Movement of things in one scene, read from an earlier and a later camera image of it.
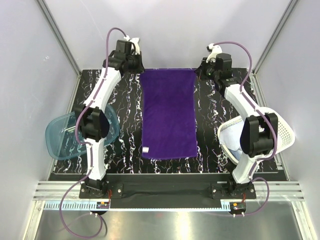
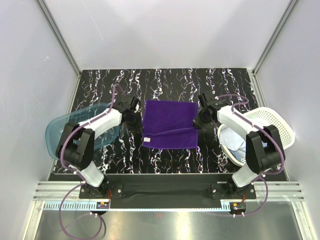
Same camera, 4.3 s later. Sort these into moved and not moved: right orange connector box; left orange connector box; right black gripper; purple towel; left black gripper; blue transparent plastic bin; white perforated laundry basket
Moved: right black gripper; purple towel; left black gripper
Not moved: left orange connector box; right orange connector box; white perforated laundry basket; blue transparent plastic bin
